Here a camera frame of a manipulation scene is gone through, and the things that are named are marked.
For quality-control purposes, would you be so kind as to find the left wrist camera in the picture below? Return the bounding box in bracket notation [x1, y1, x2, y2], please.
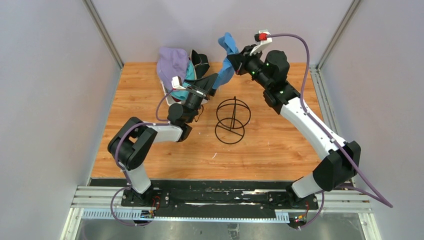
[171, 75, 186, 91]

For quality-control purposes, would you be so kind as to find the black wire hat stand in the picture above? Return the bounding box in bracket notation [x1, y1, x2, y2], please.
[214, 96, 252, 145]

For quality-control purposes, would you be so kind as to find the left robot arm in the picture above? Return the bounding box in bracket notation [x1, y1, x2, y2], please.
[107, 73, 218, 207]

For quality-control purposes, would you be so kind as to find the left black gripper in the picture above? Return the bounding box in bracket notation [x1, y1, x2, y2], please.
[183, 73, 221, 124]

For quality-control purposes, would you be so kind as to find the teal hat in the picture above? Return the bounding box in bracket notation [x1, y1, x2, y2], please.
[170, 61, 197, 102]

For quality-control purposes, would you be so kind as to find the purple bucket hat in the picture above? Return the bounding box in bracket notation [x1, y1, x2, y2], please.
[156, 47, 189, 91]

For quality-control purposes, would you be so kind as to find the blue bucket hat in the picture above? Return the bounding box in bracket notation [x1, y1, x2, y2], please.
[212, 32, 240, 90]

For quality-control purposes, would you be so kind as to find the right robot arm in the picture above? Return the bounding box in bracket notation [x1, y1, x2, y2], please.
[227, 45, 361, 209]

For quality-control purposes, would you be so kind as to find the black hat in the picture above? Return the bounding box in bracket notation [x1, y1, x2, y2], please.
[189, 49, 210, 88]

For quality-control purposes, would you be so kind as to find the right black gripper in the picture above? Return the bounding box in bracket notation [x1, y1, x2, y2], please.
[227, 44, 271, 90]

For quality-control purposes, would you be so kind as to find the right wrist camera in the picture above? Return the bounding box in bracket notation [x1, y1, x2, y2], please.
[249, 29, 272, 56]

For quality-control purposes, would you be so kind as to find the white perforated plastic basket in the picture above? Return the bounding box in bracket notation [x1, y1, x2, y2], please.
[159, 80, 208, 106]

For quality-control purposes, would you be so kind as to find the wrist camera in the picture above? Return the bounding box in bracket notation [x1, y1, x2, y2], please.
[171, 75, 186, 91]
[249, 29, 272, 56]

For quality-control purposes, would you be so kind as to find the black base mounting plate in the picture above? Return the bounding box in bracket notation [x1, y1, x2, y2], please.
[106, 180, 337, 224]

